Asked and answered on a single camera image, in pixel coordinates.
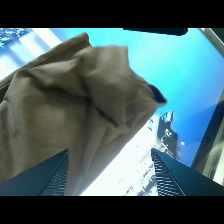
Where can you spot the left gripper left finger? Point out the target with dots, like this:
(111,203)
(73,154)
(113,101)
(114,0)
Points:
(43,178)

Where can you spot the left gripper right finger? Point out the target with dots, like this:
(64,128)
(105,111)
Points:
(180,180)

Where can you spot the beige garment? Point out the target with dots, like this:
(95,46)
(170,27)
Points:
(66,110)

